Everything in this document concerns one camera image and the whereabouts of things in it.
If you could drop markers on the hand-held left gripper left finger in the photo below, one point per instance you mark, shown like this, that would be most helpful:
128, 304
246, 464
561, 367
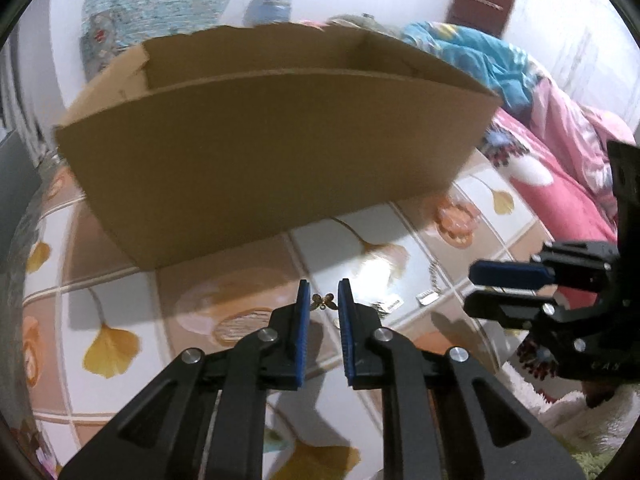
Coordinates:
300, 335

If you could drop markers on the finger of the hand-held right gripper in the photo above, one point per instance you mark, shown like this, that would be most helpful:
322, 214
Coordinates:
505, 274
500, 307

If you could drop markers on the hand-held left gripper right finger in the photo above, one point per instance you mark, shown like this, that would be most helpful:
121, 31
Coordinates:
347, 335

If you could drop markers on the gold butterfly ornament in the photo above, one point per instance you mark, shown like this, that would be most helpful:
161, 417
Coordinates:
327, 301

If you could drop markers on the brown cardboard box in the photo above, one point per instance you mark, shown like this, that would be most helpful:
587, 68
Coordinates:
260, 160

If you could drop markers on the pink floral blanket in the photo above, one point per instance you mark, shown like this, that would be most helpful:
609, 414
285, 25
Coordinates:
550, 195

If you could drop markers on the white fluffy robe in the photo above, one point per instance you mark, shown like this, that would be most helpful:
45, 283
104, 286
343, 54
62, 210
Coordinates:
575, 415

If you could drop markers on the green fluffy rug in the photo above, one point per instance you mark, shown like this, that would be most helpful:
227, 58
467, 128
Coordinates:
590, 462

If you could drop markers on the light pink quilt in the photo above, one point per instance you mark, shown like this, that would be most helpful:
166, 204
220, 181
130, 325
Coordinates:
570, 125

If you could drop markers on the blue printed blanket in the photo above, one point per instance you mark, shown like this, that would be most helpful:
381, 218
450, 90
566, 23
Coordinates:
475, 55

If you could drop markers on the grey cloth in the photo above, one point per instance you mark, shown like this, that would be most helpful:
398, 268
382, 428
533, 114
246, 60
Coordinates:
360, 21

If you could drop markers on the teal patterned cloth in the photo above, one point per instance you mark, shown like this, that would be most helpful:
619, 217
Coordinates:
150, 0

